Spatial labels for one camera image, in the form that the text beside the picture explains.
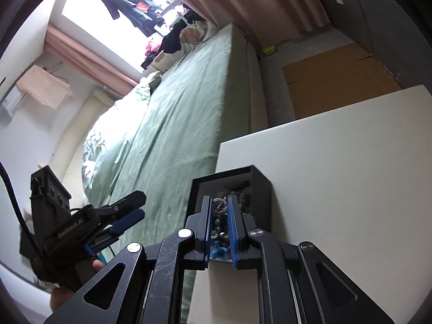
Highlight dark hanging clothes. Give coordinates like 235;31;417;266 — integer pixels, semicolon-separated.
98;0;169;38

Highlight brown bead bracelet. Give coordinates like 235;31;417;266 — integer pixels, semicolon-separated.
225;181;253;210

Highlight person's left hand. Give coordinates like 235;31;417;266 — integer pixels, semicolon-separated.
50;259;105;313

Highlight black cable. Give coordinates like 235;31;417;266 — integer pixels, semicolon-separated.
0;161;38;244

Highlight pink cloth cover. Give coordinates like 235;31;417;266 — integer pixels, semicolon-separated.
16;65;74;110

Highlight brown cardboard sheet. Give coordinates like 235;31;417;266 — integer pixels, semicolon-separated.
282;42;404;120

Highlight white air conditioner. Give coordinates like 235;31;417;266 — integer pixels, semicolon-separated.
0;86;26;117

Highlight dark cloth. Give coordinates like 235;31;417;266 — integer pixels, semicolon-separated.
162;8;203;55

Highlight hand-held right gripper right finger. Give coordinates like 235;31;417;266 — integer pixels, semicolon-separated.
227;196;396;324

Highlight white mattress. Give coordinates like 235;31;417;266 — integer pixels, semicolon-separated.
231;23;269;132

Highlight light green crumpled quilt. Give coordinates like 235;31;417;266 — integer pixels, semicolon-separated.
82;80;159;198

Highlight floral pillow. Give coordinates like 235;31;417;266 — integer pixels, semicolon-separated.
180;20;208;46

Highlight bright window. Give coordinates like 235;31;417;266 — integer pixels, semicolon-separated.
62;0;179;73

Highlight dark grey wardrobe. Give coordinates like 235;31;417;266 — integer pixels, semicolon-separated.
304;0;432;92

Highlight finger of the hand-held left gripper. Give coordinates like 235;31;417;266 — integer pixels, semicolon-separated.
93;190;147;225
108;208;146;236

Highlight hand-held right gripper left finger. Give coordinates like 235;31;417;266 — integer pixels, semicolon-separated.
44;195;213;324

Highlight black jewelry box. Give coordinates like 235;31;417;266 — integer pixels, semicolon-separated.
191;165;273;233

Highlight red cloth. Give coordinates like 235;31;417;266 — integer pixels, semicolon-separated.
143;39;163;58

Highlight green-covered bed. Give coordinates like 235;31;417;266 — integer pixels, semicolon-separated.
81;23;252;324

